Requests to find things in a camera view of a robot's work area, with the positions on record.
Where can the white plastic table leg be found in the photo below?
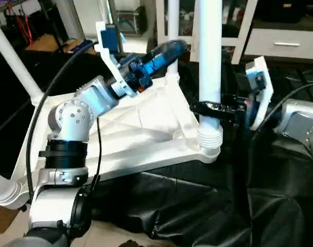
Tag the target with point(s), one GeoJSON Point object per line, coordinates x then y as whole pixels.
{"type": "Point", "coordinates": [4, 188]}
{"type": "Point", "coordinates": [15, 59]}
{"type": "Point", "coordinates": [210, 72]}
{"type": "Point", "coordinates": [172, 36]}

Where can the white plastic table top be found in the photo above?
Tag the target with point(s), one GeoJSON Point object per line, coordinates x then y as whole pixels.
{"type": "Point", "coordinates": [141, 128]}

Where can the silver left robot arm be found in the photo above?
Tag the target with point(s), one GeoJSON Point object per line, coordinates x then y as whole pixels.
{"type": "Point", "coordinates": [69, 149]}

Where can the white glass-door cabinet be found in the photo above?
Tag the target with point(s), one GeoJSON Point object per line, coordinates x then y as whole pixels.
{"type": "Point", "coordinates": [197, 25]}

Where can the blue cardboard box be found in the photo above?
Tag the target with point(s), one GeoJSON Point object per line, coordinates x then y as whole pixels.
{"type": "Point", "coordinates": [79, 45]}

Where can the white low drawer unit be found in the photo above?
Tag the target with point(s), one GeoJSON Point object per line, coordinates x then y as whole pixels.
{"type": "Point", "coordinates": [284, 43]}

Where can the black work mat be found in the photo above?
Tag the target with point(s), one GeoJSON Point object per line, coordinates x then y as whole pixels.
{"type": "Point", "coordinates": [207, 206]}

